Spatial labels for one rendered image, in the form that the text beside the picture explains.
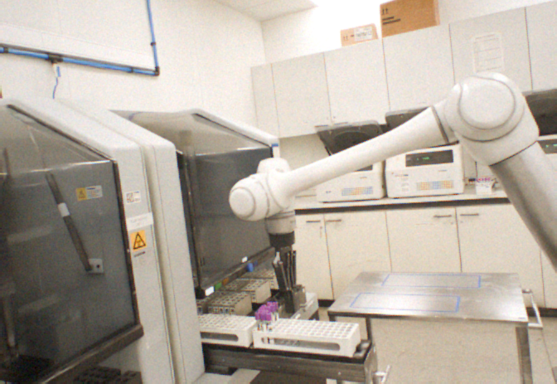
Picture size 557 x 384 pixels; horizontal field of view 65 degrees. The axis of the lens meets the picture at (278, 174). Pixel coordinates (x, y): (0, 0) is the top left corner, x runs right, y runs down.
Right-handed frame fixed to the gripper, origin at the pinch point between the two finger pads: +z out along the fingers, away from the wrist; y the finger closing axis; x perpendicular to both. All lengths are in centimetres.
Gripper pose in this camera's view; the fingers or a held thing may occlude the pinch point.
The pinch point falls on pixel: (289, 300)
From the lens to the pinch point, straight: 132.2
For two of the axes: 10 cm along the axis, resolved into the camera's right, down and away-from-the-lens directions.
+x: -9.0, 0.9, 4.4
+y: 4.3, -1.0, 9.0
